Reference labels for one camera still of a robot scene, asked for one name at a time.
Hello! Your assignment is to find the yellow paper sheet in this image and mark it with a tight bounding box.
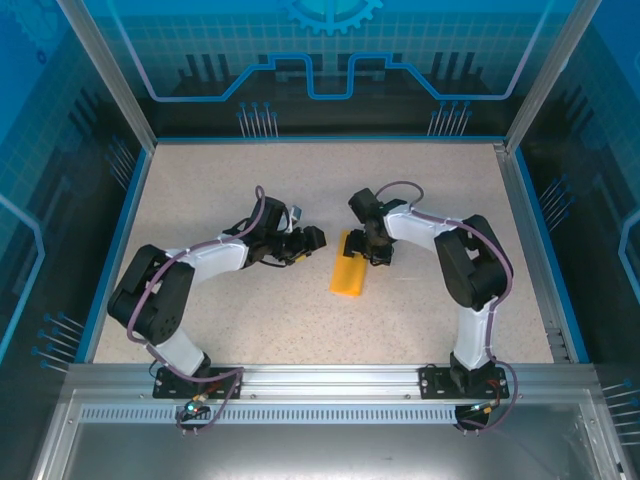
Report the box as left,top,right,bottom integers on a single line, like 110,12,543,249
328,228,371,300

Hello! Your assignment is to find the blue edge strip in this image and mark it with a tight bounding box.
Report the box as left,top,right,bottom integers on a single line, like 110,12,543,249
513,148,592,364
82,147,154,364
153,133,507,145

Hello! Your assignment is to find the perforated metal tray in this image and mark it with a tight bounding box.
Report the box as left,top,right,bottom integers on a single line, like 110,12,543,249
29,389,629,480

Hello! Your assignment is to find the thin black left camera cable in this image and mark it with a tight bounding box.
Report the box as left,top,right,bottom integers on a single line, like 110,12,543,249
257,252,301,270

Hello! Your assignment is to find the wide aluminium mounting rail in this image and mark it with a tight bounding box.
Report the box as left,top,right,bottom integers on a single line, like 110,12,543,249
67,362,599,401

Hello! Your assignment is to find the blue printed enclosure panel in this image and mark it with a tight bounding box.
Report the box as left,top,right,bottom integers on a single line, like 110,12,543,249
0,0,151,480
514,0,640,480
79,0,574,139

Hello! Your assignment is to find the slotted aluminium frame rail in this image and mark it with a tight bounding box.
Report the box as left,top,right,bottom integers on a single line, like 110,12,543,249
492,142,574,364

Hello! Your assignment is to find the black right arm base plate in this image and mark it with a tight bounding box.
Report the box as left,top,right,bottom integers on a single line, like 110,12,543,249
418,364,512,400

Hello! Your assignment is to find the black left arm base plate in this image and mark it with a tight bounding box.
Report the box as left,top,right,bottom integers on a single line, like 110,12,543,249
152,366,245,400

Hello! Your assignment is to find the aluminium frame post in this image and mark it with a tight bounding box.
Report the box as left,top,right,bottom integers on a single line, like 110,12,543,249
503,0,604,151
55,0,157,149

